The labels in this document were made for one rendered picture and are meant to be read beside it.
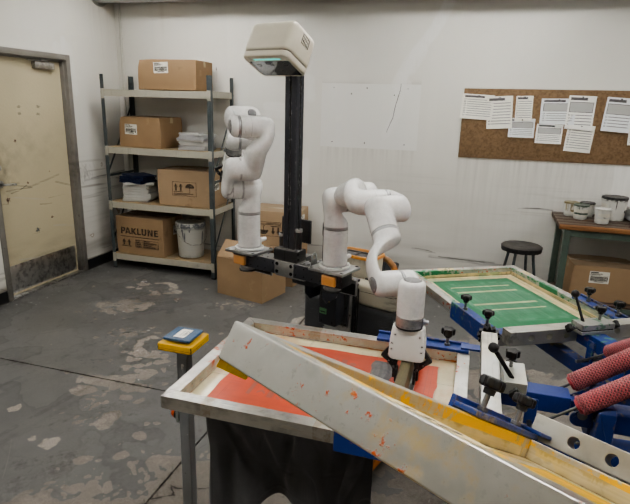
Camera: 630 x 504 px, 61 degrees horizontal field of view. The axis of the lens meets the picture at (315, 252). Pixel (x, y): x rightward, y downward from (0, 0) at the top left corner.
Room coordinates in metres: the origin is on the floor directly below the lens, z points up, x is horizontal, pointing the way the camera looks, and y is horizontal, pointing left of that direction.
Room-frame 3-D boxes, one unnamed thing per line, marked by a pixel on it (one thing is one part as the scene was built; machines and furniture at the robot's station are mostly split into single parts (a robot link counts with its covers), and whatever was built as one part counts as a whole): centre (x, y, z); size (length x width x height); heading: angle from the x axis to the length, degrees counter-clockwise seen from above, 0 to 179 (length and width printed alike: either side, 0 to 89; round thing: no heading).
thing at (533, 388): (1.28, -0.60, 1.02); 0.17 x 0.06 x 0.05; 73
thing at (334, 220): (2.02, -0.09, 1.37); 0.13 x 0.10 x 0.16; 106
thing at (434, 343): (1.64, -0.37, 0.98); 0.30 x 0.05 x 0.07; 73
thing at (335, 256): (2.03, -0.09, 1.21); 0.16 x 0.13 x 0.15; 146
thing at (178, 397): (1.44, -0.06, 0.97); 0.79 x 0.58 x 0.04; 73
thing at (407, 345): (1.38, -0.27, 1.12); 0.10 x 0.07 x 0.11; 73
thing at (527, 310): (2.02, -0.86, 1.05); 1.08 x 0.61 x 0.23; 13
